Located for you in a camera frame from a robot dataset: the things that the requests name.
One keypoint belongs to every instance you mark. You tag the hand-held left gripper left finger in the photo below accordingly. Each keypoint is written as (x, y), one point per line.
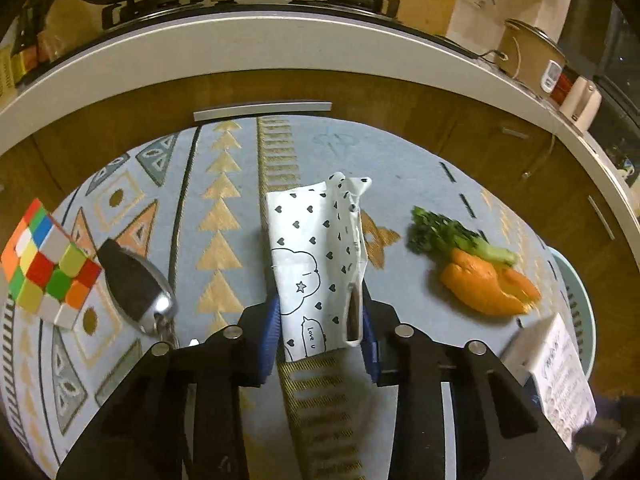
(267, 345)

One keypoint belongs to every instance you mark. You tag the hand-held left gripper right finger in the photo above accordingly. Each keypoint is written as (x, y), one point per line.
(371, 355)

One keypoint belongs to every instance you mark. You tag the white heart print pouch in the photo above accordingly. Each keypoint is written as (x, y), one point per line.
(305, 260)

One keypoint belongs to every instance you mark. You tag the light green plastic basket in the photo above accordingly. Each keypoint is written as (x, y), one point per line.
(580, 310)

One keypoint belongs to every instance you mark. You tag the patterned blue tablecloth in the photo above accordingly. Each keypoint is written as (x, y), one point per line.
(200, 240)

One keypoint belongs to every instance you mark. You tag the orange toy carrot pair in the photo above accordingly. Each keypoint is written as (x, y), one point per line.
(480, 285)

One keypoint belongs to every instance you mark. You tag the green toy vegetable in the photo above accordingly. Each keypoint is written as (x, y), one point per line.
(445, 232)

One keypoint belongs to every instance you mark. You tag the black car key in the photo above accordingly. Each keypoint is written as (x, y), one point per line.
(132, 280)

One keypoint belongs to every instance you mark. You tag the white printed box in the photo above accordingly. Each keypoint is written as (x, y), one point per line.
(555, 370)

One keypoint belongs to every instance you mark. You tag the colourful puzzle cube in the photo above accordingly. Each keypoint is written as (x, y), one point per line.
(47, 265)

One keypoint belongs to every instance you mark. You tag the wooden base cabinets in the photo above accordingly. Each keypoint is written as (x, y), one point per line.
(400, 105)

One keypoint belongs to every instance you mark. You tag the white kitchen countertop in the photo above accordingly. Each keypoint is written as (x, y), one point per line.
(250, 42)

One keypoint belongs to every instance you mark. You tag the white electric kettle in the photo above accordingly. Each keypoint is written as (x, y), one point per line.
(582, 105)

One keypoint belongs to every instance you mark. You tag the beige rice cooker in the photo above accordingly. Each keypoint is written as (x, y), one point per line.
(525, 55)

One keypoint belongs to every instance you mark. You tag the black glass gas stove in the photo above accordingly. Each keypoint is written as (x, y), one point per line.
(150, 7)

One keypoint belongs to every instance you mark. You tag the wicker basket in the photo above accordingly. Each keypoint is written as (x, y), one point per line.
(7, 75)

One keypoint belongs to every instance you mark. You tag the dark window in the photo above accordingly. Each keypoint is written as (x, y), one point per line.
(620, 60)

